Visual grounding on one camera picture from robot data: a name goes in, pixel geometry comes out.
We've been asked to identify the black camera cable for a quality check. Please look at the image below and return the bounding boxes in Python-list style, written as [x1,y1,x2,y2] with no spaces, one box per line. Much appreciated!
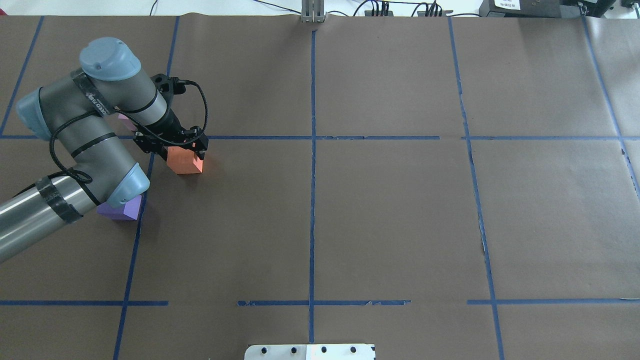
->
[48,79,209,184]

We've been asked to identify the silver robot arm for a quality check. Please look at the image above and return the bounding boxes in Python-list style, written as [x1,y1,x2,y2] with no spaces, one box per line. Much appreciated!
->
[0,37,210,262]

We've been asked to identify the white pedestal column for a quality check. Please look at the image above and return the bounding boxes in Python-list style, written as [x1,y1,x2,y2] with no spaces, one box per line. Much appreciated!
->
[244,343,377,360]

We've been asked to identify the pink foam block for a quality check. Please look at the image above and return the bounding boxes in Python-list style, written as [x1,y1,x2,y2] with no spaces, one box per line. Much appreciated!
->
[118,113,137,132]

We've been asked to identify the aluminium frame post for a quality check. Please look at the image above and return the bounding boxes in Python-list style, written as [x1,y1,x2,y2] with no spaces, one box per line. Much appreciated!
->
[301,0,327,23]

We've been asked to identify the purple foam block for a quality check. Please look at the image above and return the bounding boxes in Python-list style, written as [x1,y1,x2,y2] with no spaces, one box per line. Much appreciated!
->
[96,194,142,222]

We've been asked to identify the orange foam block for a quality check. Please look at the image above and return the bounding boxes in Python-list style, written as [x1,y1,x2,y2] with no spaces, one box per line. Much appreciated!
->
[166,146,204,174]

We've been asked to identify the black computer box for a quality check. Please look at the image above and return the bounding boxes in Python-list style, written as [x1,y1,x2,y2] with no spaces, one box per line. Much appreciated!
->
[478,0,586,19]

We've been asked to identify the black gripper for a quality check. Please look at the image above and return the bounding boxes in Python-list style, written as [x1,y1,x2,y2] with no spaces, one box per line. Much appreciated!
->
[133,110,209,162]

